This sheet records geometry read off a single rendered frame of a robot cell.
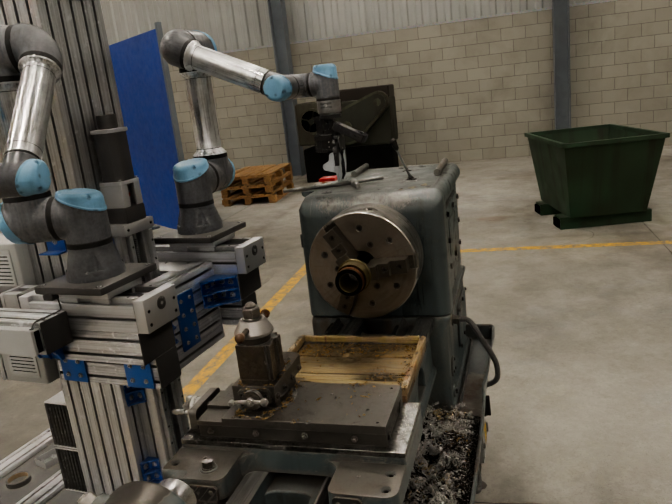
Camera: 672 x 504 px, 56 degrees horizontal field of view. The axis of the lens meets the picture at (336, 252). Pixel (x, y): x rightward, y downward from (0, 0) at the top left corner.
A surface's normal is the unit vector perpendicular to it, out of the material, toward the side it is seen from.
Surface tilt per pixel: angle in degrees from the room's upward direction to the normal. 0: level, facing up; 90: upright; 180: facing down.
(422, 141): 90
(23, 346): 90
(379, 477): 0
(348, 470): 0
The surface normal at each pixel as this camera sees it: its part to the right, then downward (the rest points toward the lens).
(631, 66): -0.24, 0.27
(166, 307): 0.92, 0.00
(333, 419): -0.11, -0.96
